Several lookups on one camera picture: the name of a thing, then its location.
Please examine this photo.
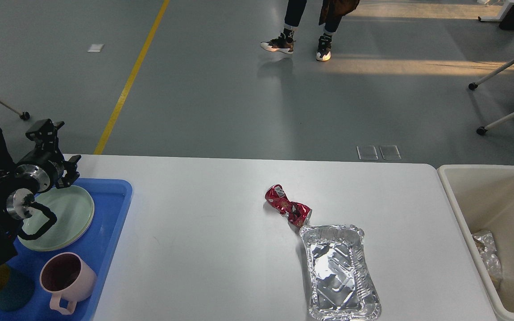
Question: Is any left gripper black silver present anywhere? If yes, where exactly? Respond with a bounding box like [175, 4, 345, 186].
[13, 119, 82, 193]

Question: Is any green plate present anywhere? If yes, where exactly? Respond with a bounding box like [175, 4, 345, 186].
[19, 185, 95, 251]

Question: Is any pink mug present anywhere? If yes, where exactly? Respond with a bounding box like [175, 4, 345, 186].
[39, 252, 97, 315]

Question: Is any aluminium foil tray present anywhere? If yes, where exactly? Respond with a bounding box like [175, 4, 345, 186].
[299, 224, 382, 321]

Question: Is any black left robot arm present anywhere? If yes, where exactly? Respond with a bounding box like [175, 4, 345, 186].
[0, 119, 81, 266]

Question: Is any blue plastic tray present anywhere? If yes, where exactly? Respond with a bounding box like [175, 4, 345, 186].
[0, 177, 133, 321]

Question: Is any teal yellow cup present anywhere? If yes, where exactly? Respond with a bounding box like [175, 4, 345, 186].
[0, 263, 35, 312]

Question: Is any crushed red can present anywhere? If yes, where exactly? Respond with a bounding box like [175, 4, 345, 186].
[265, 184, 312, 228]

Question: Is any clear floor plate left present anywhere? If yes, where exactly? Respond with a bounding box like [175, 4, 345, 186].
[356, 145, 379, 161]

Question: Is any clear floor plate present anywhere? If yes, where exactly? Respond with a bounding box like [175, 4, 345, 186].
[379, 145, 402, 161]
[356, 145, 379, 161]

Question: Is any person in black coat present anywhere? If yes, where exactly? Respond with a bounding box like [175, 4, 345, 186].
[260, 0, 359, 62]

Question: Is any clear floor plate right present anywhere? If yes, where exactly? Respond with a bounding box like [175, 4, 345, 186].
[379, 145, 402, 161]

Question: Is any white office chair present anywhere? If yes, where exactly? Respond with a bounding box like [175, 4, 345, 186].
[468, 57, 514, 136]

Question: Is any crumpled foil in bin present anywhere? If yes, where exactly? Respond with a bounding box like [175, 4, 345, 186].
[472, 230, 503, 290]

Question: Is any beige plastic bin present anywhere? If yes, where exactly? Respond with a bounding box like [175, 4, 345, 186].
[437, 165, 514, 321]

